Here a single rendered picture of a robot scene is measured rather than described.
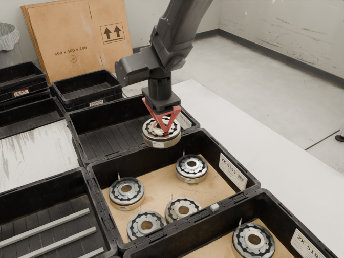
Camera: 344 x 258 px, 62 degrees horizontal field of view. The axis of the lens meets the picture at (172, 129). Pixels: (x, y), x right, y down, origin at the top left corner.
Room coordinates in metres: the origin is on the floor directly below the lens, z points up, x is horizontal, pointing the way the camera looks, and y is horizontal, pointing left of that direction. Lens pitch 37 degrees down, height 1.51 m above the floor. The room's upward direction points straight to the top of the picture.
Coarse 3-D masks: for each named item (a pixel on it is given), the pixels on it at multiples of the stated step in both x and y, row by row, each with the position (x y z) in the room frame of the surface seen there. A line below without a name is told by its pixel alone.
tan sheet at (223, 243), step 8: (264, 224) 0.47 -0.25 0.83; (232, 232) 0.44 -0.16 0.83; (216, 240) 0.42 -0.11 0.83; (224, 240) 0.42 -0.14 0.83; (200, 248) 0.40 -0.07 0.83; (208, 248) 0.40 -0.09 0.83; (216, 248) 0.40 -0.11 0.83; (224, 248) 0.40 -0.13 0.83; (280, 248) 0.40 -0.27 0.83; (184, 256) 0.38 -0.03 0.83; (192, 256) 0.38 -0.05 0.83; (200, 256) 0.38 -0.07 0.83; (208, 256) 0.38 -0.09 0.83; (216, 256) 0.38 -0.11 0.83; (224, 256) 0.38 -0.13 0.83; (232, 256) 0.38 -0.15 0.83; (280, 256) 0.38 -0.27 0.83; (288, 256) 0.38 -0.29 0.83
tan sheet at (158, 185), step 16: (144, 176) 0.65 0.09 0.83; (160, 176) 0.65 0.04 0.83; (176, 176) 0.65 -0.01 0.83; (208, 176) 0.65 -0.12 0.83; (160, 192) 0.58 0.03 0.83; (176, 192) 0.58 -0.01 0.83; (192, 192) 0.58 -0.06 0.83; (208, 192) 0.58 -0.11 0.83; (224, 192) 0.58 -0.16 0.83; (112, 208) 0.52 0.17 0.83; (144, 208) 0.52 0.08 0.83; (160, 208) 0.52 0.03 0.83
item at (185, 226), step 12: (252, 192) 0.49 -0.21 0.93; (264, 192) 0.50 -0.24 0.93; (228, 204) 0.46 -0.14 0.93; (276, 204) 0.46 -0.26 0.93; (204, 216) 0.42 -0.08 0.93; (288, 216) 0.42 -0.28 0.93; (180, 228) 0.39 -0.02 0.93; (300, 228) 0.39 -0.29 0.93; (156, 240) 0.37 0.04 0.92; (312, 240) 0.36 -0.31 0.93; (132, 252) 0.33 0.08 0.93; (324, 252) 0.33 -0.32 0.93
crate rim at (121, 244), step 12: (192, 132) 0.75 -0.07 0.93; (204, 132) 0.75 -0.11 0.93; (216, 144) 0.69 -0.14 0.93; (120, 156) 0.63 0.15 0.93; (228, 156) 0.63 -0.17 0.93; (240, 168) 0.58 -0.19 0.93; (96, 180) 0.54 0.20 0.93; (252, 180) 0.54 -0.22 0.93; (96, 192) 0.49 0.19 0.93; (240, 192) 0.49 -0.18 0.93; (108, 216) 0.42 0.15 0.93; (192, 216) 0.42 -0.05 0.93; (168, 228) 0.39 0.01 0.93; (120, 240) 0.36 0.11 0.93; (144, 240) 0.36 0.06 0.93; (120, 252) 0.34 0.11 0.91
